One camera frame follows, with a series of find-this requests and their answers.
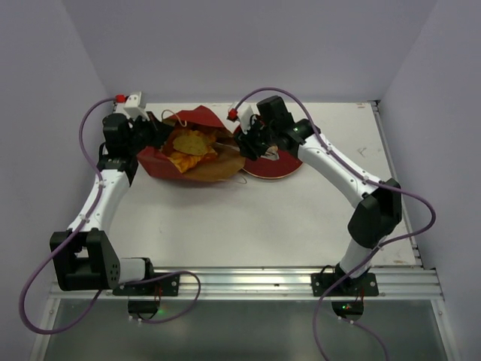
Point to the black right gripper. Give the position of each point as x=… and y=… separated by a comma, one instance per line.
x=249, y=141

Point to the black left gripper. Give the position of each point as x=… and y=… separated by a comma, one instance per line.
x=159, y=131

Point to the round seeded bread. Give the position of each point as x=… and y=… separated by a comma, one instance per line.
x=193, y=143

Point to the red paper bag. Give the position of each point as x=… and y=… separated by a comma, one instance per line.
x=227, y=164

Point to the long twisted glazed bread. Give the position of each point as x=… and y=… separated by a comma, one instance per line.
x=184, y=162

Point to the metal tongs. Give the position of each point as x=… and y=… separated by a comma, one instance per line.
x=270, y=153

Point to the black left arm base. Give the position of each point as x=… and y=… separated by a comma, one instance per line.
x=145, y=299

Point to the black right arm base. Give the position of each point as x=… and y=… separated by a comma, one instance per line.
x=354, y=290

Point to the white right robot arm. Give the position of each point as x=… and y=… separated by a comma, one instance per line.
x=376, y=203

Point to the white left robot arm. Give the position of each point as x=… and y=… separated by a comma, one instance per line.
x=84, y=258

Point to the round red tray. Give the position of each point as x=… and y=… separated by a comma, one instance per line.
x=271, y=170

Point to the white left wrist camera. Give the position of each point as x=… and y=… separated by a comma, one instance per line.
x=132, y=105

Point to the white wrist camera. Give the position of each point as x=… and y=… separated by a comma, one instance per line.
x=242, y=114
x=132, y=105

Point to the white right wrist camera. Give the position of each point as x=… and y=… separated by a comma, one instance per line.
x=242, y=114

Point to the aluminium front rail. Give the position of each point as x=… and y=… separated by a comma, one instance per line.
x=394, y=283

